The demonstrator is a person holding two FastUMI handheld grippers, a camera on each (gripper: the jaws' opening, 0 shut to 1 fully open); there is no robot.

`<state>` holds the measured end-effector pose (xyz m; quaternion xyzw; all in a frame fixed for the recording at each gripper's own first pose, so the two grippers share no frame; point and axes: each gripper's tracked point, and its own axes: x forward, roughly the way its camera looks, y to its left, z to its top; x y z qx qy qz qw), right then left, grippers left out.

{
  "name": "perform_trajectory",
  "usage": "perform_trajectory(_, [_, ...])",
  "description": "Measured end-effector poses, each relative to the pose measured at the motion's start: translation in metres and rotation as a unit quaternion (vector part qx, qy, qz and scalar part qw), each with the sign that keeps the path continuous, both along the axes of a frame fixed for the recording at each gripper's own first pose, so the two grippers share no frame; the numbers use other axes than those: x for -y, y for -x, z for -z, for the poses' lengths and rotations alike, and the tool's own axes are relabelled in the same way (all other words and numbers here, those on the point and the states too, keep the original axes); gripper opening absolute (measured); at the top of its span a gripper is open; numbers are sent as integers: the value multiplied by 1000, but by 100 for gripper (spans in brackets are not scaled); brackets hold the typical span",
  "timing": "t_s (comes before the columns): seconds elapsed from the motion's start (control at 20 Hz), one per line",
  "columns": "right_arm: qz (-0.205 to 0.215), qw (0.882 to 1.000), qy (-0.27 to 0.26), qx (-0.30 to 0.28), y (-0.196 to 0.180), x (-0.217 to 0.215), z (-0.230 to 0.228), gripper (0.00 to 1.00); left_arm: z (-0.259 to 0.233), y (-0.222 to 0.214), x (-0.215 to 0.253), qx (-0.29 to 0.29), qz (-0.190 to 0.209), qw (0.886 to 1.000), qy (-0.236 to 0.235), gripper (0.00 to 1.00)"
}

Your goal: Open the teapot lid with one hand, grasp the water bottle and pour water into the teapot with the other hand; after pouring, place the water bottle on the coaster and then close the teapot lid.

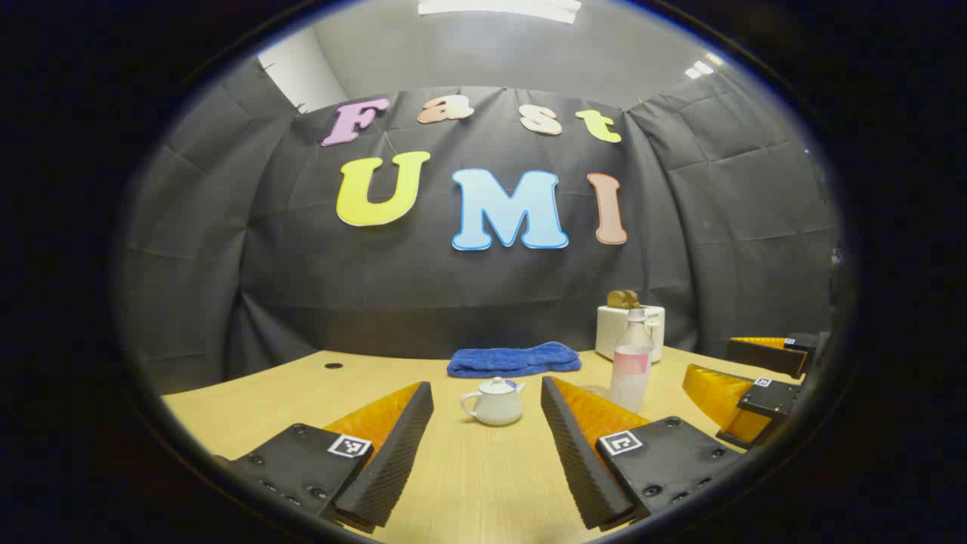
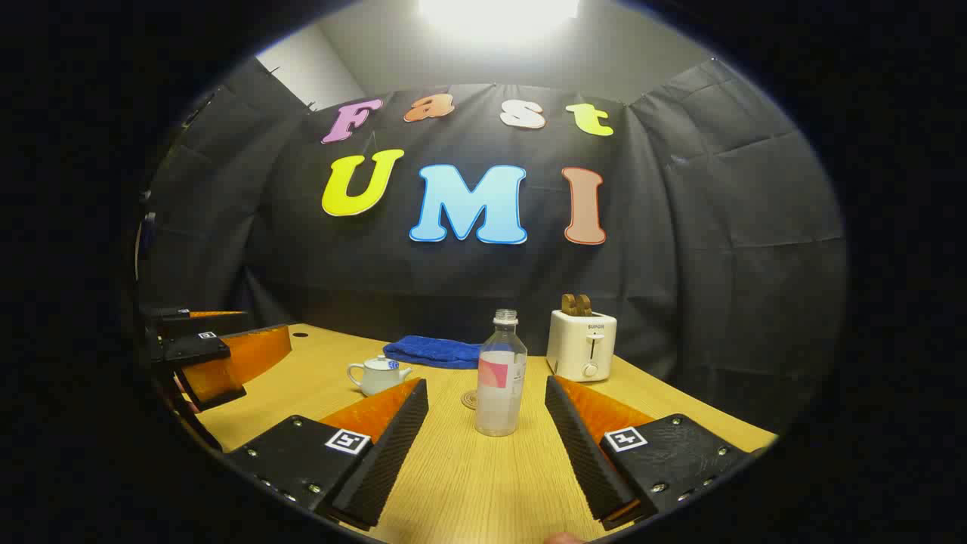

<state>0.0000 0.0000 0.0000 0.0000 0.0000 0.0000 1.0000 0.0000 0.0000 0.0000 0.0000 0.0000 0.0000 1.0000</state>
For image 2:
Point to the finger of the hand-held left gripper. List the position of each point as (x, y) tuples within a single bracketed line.
[(193, 350), (196, 325)]

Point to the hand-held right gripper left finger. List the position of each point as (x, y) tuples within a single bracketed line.
[(385, 461)]

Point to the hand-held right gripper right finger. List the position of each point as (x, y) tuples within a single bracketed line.
[(585, 461)]

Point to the white ceramic teacup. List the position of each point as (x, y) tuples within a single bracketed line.
[(378, 383)]

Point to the clear plastic water bottle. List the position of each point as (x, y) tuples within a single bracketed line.
[(500, 408)]

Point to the round wooden coaster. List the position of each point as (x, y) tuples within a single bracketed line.
[(468, 399)]

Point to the white toaster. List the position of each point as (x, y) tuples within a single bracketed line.
[(578, 347)]

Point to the blue towel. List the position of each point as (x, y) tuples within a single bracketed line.
[(430, 351)]

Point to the brown toast slice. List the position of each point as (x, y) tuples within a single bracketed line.
[(569, 306), (585, 306)]

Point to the ceiling light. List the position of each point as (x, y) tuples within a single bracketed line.
[(498, 15)]

